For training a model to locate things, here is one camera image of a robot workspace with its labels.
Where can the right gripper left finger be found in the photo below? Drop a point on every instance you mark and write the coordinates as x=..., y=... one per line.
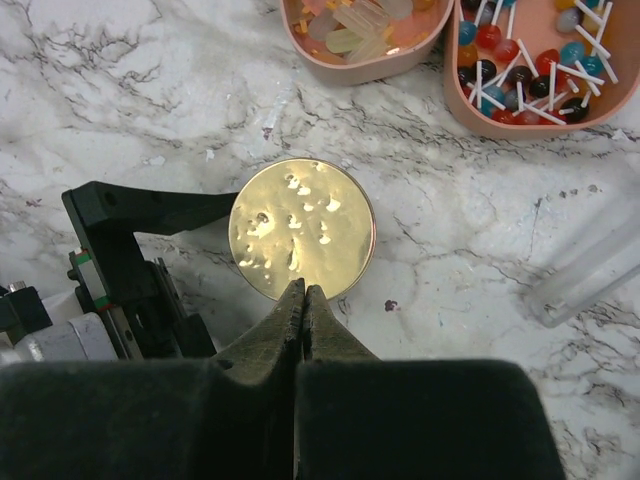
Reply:
x=229, y=416

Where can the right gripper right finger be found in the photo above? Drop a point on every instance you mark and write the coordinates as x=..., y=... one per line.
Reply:
x=359, y=417

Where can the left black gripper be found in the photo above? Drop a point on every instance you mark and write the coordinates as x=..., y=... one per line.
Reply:
x=135, y=298

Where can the gold jar lid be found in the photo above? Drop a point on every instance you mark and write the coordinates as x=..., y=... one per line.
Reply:
x=302, y=218

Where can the pink tray of gummy candies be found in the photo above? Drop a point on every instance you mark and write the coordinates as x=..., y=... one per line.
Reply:
x=354, y=42

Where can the clear plastic scoop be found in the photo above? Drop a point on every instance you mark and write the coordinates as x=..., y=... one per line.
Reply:
x=601, y=256

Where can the pink tray of lollipops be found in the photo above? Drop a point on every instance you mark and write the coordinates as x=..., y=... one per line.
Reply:
x=524, y=70

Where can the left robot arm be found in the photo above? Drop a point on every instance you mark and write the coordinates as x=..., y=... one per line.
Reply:
x=53, y=329

